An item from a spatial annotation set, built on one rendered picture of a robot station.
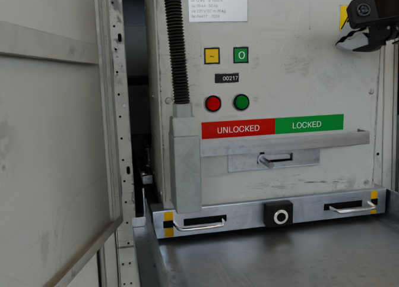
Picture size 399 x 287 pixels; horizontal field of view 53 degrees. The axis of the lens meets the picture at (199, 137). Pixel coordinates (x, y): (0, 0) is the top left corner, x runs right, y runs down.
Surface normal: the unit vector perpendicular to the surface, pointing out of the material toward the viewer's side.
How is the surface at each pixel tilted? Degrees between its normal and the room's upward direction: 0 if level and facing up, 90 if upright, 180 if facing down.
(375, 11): 74
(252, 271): 0
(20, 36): 90
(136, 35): 90
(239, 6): 94
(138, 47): 90
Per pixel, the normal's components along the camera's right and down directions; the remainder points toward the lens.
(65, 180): 0.99, -0.03
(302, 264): -0.04, -0.99
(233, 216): 0.21, 0.18
